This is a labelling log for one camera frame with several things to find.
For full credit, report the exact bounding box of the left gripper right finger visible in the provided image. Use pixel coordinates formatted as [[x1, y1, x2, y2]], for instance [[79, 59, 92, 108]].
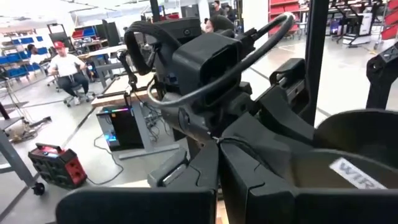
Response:
[[219, 142, 297, 224]]

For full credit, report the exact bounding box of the black power cord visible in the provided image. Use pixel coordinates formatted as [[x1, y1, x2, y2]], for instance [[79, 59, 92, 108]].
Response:
[[86, 133, 125, 186]]

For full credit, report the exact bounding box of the black wire spool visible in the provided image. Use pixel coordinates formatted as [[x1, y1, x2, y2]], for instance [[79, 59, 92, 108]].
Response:
[[292, 108, 398, 191]]

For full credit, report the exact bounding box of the background robot workstation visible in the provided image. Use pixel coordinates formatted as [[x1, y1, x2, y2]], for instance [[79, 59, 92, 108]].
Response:
[[328, 0, 376, 47]]

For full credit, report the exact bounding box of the wooden top desk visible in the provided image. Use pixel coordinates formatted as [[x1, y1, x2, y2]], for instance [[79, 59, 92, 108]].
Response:
[[90, 73, 181, 161]]

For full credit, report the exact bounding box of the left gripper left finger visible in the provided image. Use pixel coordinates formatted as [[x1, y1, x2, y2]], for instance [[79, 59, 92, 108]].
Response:
[[172, 141, 220, 200]]

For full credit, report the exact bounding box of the shelf with blue bins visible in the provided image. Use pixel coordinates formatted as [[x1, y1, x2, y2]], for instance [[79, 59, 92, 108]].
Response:
[[0, 34, 47, 80]]

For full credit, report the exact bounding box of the grey cart leg with caster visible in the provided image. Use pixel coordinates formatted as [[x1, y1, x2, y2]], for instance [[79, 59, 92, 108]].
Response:
[[0, 129, 47, 197]]

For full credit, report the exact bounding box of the black computer tower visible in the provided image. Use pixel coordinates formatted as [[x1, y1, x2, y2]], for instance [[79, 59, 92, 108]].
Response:
[[95, 105, 146, 152]]

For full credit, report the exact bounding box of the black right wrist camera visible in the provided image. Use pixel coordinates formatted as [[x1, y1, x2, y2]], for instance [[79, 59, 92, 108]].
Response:
[[172, 32, 242, 105]]

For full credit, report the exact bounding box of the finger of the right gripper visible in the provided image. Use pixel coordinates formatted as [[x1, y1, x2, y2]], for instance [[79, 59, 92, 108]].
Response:
[[223, 111, 312, 185], [259, 88, 315, 146]]

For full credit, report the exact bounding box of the black monitor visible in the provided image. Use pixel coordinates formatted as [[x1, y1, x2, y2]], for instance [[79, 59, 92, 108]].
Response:
[[101, 19, 121, 47]]

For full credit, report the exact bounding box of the red black tool case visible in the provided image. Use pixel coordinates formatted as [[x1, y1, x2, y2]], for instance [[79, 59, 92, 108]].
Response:
[[27, 142, 88, 190]]

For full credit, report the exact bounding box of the thick sleeved robot cable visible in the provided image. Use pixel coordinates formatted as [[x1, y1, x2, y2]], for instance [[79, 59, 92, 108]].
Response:
[[123, 21, 183, 77]]

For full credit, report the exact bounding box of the office chair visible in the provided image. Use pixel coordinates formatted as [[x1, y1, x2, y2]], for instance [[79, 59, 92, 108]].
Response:
[[46, 73, 97, 108]]

